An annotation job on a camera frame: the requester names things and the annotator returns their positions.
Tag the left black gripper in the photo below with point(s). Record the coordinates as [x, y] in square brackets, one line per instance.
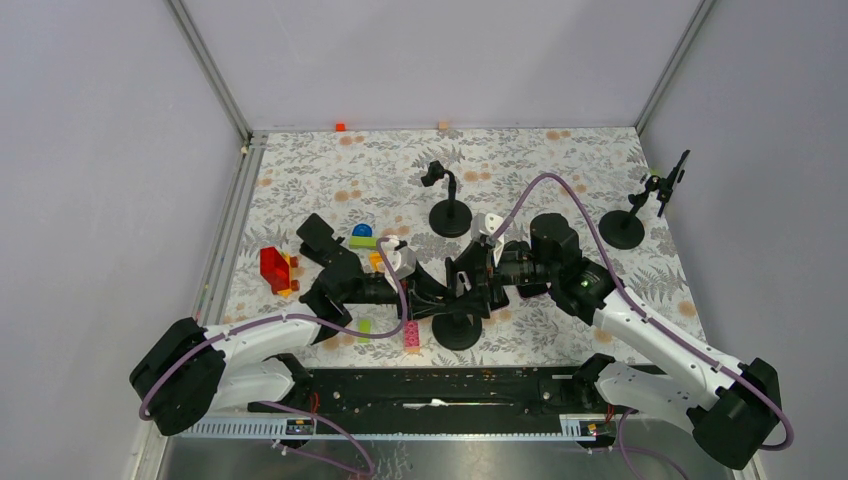
[424, 294]

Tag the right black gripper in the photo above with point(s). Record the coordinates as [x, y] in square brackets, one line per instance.
[499, 273]

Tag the black phone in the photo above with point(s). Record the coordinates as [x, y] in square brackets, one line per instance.
[459, 282]
[667, 184]

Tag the black pole stand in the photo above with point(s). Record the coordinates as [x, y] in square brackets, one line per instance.
[622, 229]
[449, 218]

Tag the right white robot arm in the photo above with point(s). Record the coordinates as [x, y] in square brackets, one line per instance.
[728, 406]

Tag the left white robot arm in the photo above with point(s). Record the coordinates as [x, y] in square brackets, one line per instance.
[193, 370]

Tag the pink studded toy brick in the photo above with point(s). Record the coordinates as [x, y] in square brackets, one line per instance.
[412, 342]

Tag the small green block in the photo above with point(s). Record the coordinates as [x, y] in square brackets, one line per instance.
[364, 326]

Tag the long green block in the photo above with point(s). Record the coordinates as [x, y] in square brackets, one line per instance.
[363, 242]

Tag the blue arch block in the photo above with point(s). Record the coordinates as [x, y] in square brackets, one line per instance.
[362, 230]

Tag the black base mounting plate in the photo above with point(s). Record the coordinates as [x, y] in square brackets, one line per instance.
[447, 401]

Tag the red yellow toy truck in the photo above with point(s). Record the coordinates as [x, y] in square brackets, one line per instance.
[276, 269]

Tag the floral patterned table mat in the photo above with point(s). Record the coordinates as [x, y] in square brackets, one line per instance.
[374, 177]

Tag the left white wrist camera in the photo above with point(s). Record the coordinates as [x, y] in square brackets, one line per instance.
[400, 261]

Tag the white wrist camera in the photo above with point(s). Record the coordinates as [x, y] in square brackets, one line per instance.
[400, 261]
[486, 226]

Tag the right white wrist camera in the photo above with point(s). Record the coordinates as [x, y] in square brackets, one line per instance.
[486, 226]

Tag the orange triangular plastic frame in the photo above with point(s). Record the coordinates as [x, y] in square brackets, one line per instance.
[376, 262]

